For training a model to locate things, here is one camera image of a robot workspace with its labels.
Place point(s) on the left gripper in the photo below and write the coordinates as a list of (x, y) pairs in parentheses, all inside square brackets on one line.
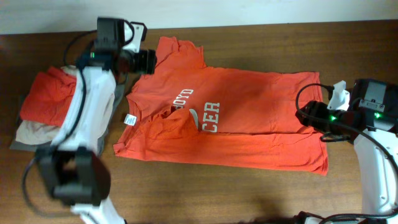
[(147, 60)]

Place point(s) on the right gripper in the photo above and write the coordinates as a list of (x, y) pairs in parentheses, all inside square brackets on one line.
[(314, 109)]

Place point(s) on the red soccer t-shirt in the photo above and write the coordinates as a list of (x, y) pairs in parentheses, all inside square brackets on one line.
[(189, 112)]

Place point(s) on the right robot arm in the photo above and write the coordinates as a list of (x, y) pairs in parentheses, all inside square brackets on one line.
[(365, 116)]

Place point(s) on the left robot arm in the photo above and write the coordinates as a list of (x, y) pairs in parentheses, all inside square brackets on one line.
[(70, 166)]

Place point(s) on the folded grey garment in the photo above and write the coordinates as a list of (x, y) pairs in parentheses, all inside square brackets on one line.
[(30, 134)]

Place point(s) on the folded red shirt on stack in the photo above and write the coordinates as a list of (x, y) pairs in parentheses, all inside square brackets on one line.
[(49, 97)]

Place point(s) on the folded beige garment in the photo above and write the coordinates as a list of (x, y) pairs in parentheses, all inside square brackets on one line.
[(45, 107)]

